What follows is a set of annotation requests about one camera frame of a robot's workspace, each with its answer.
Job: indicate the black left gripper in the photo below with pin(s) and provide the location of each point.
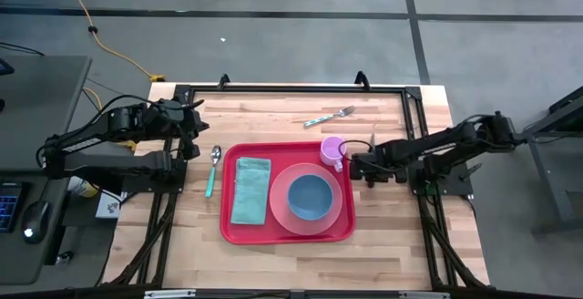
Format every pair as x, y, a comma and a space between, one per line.
191, 123

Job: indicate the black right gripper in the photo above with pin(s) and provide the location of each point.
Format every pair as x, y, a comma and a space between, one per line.
382, 167

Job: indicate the pink mug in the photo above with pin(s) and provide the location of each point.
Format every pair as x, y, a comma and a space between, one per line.
332, 149

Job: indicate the blue bowl grey outside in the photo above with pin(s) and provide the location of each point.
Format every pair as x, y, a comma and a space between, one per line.
309, 196

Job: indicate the teal napkin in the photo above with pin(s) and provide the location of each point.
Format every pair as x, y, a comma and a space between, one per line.
250, 189

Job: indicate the pink plate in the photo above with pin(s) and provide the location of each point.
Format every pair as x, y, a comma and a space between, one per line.
280, 208

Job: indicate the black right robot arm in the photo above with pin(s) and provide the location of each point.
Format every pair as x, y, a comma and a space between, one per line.
446, 141

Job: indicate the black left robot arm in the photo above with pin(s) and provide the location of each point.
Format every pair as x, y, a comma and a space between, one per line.
91, 139

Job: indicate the red plastic tray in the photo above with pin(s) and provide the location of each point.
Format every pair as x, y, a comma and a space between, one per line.
282, 153

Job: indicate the black table clamp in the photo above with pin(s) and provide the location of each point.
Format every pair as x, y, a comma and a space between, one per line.
361, 80
223, 81

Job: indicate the small white box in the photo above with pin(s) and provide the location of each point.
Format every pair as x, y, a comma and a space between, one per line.
109, 205

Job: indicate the grey side desk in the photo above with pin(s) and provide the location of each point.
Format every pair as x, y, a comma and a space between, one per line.
36, 107

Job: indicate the black metal stand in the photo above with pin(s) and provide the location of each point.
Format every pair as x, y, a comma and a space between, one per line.
553, 185

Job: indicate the black computer mouse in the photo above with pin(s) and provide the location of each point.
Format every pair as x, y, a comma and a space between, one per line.
35, 221

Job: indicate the backlit keyboard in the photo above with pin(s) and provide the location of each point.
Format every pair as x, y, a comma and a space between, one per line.
9, 208

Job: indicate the black aluminium table frame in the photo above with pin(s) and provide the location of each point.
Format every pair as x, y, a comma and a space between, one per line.
273, 88

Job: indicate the silver edge bracket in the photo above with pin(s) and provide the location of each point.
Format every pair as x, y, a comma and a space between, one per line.
423, 295
168, 294

